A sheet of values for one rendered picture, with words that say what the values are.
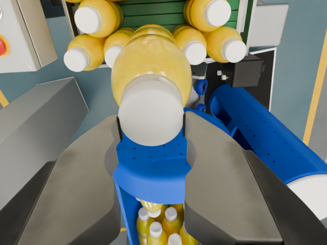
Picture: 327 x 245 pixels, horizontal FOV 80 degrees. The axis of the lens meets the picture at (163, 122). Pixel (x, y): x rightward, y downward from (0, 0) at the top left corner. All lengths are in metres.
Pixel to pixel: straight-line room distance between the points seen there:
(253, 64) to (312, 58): 1.40
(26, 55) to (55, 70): 1.26
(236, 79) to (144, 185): 0.34
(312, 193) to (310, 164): 0.10
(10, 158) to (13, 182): 0.10
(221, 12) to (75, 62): 0.26
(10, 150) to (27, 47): 0.65
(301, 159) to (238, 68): 0.46
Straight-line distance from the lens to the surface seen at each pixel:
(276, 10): 0.70
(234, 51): 0.40
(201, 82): 0.54
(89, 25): 0.38
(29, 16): 0.47
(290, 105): 2.01
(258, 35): 0.69
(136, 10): 0.57
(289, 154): 0.88
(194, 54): 0.38
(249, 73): 0.54
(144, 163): 0.38
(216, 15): 0.38
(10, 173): 1.01
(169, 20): 0.57
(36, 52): 0.46
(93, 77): 1.61
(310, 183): 0.84
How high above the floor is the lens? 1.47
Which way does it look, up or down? 59 degrees down
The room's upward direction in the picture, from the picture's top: 175 degrees clockwise
